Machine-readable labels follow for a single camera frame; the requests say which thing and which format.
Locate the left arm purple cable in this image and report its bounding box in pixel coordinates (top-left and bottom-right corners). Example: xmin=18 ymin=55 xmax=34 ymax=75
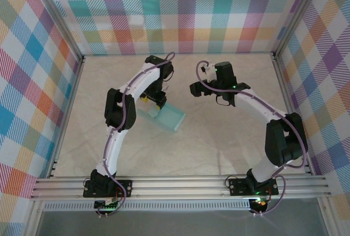
xmin=95 ymin=51 xmax=176 ymax=217

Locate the right aluminium frame post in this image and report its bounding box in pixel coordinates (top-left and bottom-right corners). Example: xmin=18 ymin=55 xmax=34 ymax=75
xmin=273 ymin=0 xmax=326 ymax=56

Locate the left aluminium frame post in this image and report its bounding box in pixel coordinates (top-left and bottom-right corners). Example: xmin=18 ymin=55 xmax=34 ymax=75
xmin=27 ymin=0 xmax=84 ymax=61

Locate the light blue paper box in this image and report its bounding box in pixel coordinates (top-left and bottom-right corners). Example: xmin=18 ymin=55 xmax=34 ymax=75
xmin=136 ymin=101 xmax=186 ymax=133

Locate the slotted grey cable duct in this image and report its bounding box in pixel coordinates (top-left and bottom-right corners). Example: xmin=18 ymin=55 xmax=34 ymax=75
xmin=43 ymin=202 xmax=251 ymax=211

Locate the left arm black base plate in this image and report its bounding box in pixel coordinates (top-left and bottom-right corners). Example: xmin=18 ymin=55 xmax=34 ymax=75
xmin=83 ymin=180 xmax=133 ymax=198

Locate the aluminium front rail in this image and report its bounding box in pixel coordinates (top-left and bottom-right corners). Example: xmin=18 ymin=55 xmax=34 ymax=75
xmin=30 ymin=174 xmax=331 ymax=201

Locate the aluminium side rail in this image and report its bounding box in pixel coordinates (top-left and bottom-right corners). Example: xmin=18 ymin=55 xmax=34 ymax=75
xmin=272 ymin=52 xmax=314 ymax=175
xmin=48 ymin=55 xmax=85 ymax=179

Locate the left aluminium side rail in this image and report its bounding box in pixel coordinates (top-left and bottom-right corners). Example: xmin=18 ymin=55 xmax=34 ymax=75
xmin=48 ymin=55 xmax=85 ymax=179

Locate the aluminium frame post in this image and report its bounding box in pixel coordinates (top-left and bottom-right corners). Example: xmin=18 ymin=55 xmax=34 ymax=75
xmin=27 ymin=0 xmax=84 ymax=61
xmin=273 ymin=0 xmax=326 ymax=56

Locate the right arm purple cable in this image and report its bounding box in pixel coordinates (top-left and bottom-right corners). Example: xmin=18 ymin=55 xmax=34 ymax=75
xmin=196 ymin=60 xmax=309 ymax=216

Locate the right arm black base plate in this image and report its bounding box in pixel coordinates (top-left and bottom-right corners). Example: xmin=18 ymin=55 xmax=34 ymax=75
xmin=227 ymin=177 xmax=279 ymax=196

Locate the right aluminium side rail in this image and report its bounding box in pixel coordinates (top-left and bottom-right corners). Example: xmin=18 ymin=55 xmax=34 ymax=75
xmin=272 ymin=52 xmax=314 ymax=175

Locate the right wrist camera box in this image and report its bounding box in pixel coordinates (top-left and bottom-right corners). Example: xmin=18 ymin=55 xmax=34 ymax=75
xmin=200 ymin=63 xmax=217 ymax=80

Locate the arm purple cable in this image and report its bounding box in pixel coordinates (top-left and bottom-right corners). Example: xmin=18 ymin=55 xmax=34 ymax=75
xmin=95 ymin=51 xmax=176 ymax=217
xmin=196 ymin=60 xmax=309 ymax=216

